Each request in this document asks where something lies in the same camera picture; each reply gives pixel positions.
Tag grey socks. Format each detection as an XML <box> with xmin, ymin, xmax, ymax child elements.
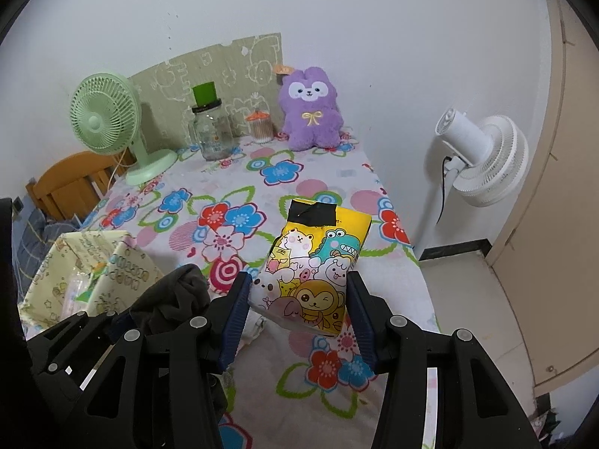
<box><xmin>130</xmin><ymin>263</ymin><xmax>210</xmax><ymax>335</ymax></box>

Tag yellow cartoon tissue pack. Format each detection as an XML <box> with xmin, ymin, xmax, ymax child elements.
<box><xmin>249</xmin><ymin>200</ymin><xmax>372</xmax><ymax>336</ymax></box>

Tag floral tablecloth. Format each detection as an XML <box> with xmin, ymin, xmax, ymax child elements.
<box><xmin>22</xmin><ymin>133</ymin><xmax>441</xmax><ymax>449</ymax></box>

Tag yellow fabric storage box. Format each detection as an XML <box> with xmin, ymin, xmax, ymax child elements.
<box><xmin>18</xmin><ymin>230</ymin><xmax>162</xmax><ymax>329</ymax></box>

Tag blue plaid pillow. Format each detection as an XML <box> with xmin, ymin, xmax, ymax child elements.
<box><xmin>13</xmin><ymin>209</ymin><xmax>73</xmax><ymax>299</ymax></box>

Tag beige wooden door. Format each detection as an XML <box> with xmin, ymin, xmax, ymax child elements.
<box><xmin>487</xmin><ymin>0</ymin><xmax>598</xmax><ymax>395</ymax></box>

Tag glass mason jar mug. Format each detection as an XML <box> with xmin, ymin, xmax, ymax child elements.
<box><xmin>189</xmin><ymin>100</ymin><xmax>234</xmax><ymax>161</ymax></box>

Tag toothpick jar orange lid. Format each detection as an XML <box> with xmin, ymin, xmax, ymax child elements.
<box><xmin>246</xmin><ymin>110</ymin><xmax>274</xmax><ymax>143</ymax></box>

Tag white standing fan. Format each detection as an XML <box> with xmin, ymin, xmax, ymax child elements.
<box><xmin>414</xmin><ymin>107</ymin><xmax>530</xmax><ymax>260</ymax></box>

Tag green cup on jar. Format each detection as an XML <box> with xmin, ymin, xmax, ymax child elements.
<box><xmin>192</xmin><ymin>81</ymin><xmax>218</xmax><ymax>107</ymax></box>

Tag purple plush bunny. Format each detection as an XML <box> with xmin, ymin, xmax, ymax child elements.
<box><xmin>278</xmin><ymin>67</ymin><xmax>343</xmax><ymax>151</ymax></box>

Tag green desk fan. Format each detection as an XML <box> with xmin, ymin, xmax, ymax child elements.
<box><xmin>69</xmin><ymin>72</ymin><xmax>178</xmax><ymax>186</ymax></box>

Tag green patterned cardboard panel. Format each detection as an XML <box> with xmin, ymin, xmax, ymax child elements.
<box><xmin>130</xmin><ymin>33</ymin><xmax>283</xmax><ymax>151</ymax></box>

